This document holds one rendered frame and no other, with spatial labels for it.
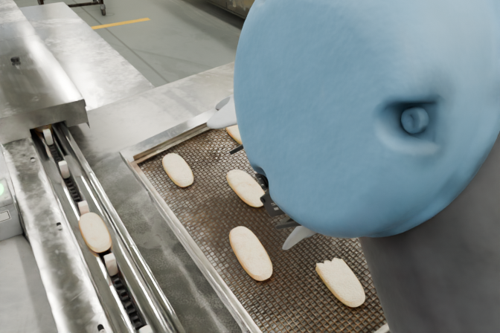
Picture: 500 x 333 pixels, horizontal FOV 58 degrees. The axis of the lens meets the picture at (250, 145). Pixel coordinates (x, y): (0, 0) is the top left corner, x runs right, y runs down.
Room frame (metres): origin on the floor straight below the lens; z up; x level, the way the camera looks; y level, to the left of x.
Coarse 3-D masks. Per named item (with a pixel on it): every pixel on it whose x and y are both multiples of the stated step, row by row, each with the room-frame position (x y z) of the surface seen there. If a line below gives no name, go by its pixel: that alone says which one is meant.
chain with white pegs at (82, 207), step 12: (48, 132) 0.81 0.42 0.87; (48, 144) 0.81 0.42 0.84; (60, 168) 0.69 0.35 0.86; (72, 192) 0.65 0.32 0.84; (84, 204) 0.57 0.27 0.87; (108, 252) 0.50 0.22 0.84; (108, 264) 0.45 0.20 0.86; (120, 276) 0.45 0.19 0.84; (120, 288) 0.43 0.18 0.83; (132, 300) 0.41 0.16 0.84; (132, 312) 0.39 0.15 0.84; (132, 324) 0.37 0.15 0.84; (144, 324) 0.37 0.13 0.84
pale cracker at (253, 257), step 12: (240, 228) 0.48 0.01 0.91; (240, 240) 0.45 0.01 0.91; (252, 240) 0.45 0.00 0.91; (240, 252) 0.43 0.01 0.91; (252, 252) 0.43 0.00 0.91; (264, 252) 0.43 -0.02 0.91; (252, 264) 0.41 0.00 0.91; (264, 264) 0.41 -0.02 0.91; (252, 276) 0.40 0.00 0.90; (264, 276) 0.39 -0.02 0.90
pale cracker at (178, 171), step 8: (168, 160) 0.65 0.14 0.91; (176, 160) 0.64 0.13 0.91; (184, 160) 0.65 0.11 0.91; (168, 168) 0.63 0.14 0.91; (176, 168) 0.62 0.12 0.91; (184, 168) 0.62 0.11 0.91; (176, 176) 0.60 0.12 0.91; (184, 176) 0.60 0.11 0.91; (192, 176) 0.60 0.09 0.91; (176, 184) 0.59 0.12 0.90; (184, 184) 0.59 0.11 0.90
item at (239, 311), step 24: (168, 144) 0.70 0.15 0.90; (192, 144) 0.70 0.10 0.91; (216, 144) 0.69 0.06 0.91; (144, 168) 0.65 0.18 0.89; (192, 168) 0.63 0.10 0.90; (216, 168) 0.62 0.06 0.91; (264, 192) 0.55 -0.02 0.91; (168, 216) 0.51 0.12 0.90; (192, 216) 0.52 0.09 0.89; (216, 216) 0.51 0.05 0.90; (240, 216) 0.51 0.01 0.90; (192, 240) 0.47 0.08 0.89; (264, 240) 0.46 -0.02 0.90; (312, 240) 0.45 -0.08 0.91; (240, 264) 0.42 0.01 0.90; (312, 264) 0.41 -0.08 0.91; (360, 264) 0.40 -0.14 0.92; (240, 312) 0.35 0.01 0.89; (264, 312) 0.35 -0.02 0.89; (288, 312) 0.35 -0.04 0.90; (312, 312) 0.34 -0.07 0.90
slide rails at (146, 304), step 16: (64, 144) 0.79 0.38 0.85; (48, 160) 0.73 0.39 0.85; (64, 160) 0.73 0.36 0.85; (48, 176) 0.68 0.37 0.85; (80, 176) 0.68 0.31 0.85; (64, 192) 0.63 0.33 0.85; (80, 192) 0.63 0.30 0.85; (64, 208) 0.59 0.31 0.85; (96, 208) 0.59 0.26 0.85; (112, 224) 0.55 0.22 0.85; (80, 240) 0.51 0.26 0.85; (112, 240) 0.51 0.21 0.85; (96, 256) 0.48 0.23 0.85; (128, 256) 0.48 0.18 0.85; (96, 272) 0.45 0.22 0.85; (128, 272) 0.45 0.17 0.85; (112, 288) 0.42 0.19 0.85; (144, 288) 0.42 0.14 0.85; (112, 304) 0.39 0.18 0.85; (144, 304) 0.39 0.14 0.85; (112, 320) 0.37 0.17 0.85; (128, 320) 0.37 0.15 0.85; (160, 320) 0.37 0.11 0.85
